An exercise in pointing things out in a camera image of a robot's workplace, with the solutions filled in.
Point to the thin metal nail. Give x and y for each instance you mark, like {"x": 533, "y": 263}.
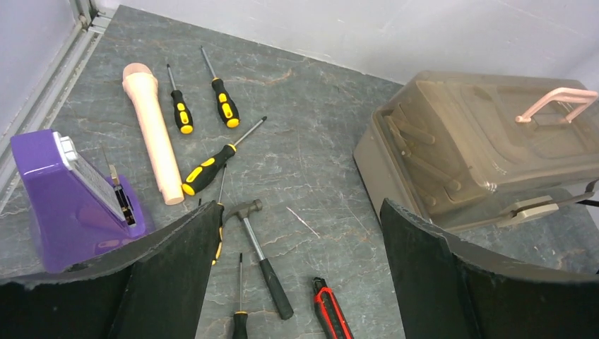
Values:
{"x": 301, "y": 220}

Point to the red black utility knife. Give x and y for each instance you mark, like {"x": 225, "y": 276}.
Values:
{"x": 329, "y": 312}

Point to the beige translucent tool box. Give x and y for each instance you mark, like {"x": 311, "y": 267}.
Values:
{"x": 464, "y": 150}

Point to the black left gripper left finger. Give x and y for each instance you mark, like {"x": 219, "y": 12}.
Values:
{"x": 153, "y": 287}

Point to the black-yellow screwdriver near front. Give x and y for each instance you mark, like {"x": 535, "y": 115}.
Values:
{"x": 240, "y": 316}

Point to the claw hammer black grip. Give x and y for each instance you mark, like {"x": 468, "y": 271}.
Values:
{"x": 280, "y": 300}

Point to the purple box with grid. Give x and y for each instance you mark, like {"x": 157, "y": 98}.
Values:
{"x": 77, "y": 212}

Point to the beige wooden handle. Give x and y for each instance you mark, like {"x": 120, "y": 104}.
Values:
{"x": 142, "y": 88}

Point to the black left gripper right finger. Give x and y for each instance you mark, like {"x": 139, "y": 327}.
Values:
{"x": 447, "y": 287}

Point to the thin black-yellow screwdriver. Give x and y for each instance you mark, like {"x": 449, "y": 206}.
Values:
{"x": 221, "y": 209}

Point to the small black-yellow screwdriver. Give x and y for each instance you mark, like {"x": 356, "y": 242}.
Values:
{"x": 182, "y": 115}

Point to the large black-yellow Phillips screwdriver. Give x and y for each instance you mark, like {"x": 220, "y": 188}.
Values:
{"x": 200, "y": 177}

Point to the medium black-yellow screwdriver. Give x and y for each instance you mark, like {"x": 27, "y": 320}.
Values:
{"x": 227, "y": 108}

